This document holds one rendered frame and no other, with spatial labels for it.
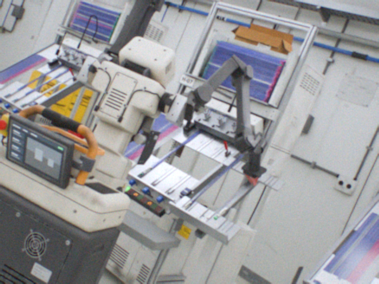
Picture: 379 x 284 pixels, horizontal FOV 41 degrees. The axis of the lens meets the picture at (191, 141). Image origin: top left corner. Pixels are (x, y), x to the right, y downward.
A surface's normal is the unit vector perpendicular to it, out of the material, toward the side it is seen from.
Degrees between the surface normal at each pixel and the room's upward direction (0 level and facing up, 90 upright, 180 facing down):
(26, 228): 90
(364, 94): 90
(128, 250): 90
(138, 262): 90
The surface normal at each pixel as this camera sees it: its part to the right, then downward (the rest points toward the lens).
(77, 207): -0.29, -0.06
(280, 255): -0.57, -0.19
